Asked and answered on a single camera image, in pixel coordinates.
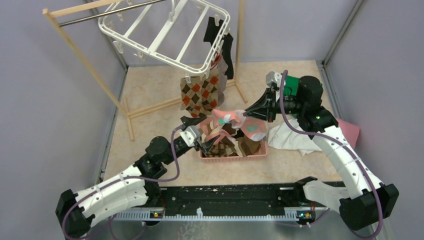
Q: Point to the white plastic clip hanger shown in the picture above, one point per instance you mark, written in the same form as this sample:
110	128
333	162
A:
177	7

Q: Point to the green shirt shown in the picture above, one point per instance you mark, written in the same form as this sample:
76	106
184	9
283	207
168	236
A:
291	86

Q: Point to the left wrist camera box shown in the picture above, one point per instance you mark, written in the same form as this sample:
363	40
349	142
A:
190	135

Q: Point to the black hanging sock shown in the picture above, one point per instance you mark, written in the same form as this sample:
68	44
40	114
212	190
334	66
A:
212	30
226	54

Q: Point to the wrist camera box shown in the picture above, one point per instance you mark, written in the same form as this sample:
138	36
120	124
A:
190	135
273	79

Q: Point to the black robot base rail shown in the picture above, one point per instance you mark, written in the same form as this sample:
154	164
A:
226	203

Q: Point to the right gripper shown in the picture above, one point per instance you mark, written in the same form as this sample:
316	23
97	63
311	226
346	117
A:
258	111

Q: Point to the pink sock with teal spots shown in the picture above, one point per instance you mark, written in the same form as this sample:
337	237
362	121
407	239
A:
255	129

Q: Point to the orange brown argyle sock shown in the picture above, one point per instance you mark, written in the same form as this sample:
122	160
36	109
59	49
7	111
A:
191	96

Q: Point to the pile of socks in basket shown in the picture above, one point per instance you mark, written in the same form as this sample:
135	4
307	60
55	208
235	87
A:
232	142

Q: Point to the pink cloth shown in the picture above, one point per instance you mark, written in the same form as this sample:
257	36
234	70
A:
350	131

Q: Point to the pink plastic basket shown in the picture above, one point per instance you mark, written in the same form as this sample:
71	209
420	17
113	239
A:
232	155

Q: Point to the wooden clothes rack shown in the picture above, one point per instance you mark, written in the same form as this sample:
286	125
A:
52	16

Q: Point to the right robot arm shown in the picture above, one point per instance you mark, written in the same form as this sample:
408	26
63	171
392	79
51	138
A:
363	199

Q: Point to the white cloth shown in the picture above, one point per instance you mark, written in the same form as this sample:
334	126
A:
281	137

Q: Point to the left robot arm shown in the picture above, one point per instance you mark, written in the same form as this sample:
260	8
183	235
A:
137	185

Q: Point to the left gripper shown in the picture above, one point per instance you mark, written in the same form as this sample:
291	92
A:
205	146

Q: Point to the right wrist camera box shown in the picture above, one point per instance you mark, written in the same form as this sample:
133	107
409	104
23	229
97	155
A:
273	79

